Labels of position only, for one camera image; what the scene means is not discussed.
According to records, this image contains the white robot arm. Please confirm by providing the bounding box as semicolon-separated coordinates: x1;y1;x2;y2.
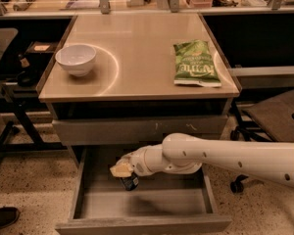
111;133;294;190

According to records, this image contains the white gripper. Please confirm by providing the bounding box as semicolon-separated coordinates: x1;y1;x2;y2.
110;147;153;178

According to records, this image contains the white ceramic bowl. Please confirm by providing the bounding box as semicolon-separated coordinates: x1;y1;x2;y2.
55;44;97;76

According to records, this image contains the closed grey top drawer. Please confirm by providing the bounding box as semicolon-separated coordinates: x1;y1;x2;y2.
53;116;227;146

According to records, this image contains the dark blue pepsi can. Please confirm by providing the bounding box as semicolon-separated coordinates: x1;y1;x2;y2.
121;174;139;191

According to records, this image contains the black office chair right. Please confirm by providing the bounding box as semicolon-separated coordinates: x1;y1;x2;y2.
229;87;294;194

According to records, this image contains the open grey middle drawer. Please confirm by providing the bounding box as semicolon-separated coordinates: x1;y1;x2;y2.
56;146;231;235

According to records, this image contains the black bottle on shelf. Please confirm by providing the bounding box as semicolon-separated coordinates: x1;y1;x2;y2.
16;52;40;87

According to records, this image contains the black shoe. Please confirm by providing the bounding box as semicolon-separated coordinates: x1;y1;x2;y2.
0;207;20;229

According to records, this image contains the green chip bag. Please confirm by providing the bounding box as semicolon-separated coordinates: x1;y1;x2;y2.
173;40;221;87

